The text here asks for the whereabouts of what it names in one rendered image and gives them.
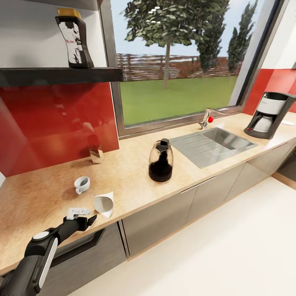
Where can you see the coffee maker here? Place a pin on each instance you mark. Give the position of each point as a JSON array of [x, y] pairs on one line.
[[270, 112]]

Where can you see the bottle of coffee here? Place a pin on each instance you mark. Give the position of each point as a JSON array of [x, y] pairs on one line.
[[74, 32]]

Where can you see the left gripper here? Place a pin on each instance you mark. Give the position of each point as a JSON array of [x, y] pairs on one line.
[[78, 224]]

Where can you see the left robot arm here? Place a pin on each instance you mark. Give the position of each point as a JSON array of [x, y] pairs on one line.
[[28, 278]]

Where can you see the fixed window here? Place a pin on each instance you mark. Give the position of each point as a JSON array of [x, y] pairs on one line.
[[179, 57]]

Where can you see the paper coffee filter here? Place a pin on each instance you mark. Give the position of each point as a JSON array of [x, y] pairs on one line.
[[104, 204]]

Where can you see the coffee cup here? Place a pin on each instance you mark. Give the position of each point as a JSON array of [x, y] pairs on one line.
[[82, 184]]

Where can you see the electric kettle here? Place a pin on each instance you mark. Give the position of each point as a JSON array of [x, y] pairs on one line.
[[161, 161]]

